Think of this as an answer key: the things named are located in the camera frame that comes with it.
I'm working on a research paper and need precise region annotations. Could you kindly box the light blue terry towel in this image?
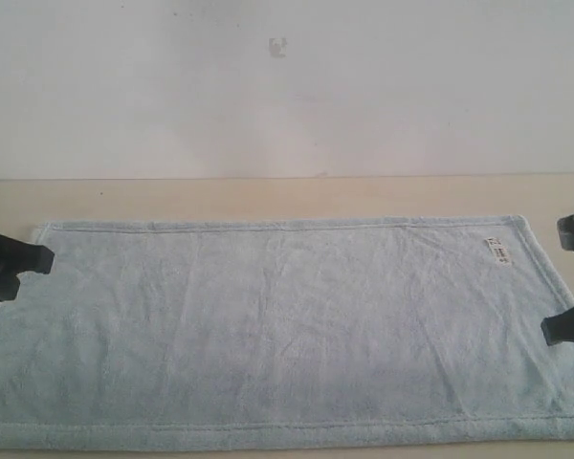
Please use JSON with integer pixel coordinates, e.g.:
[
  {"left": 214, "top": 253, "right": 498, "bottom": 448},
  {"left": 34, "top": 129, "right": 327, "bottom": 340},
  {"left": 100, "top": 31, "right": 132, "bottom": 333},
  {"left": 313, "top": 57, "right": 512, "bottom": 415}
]
[{"left": 0, "top": 215, "right": 574, "bottom": 451}]

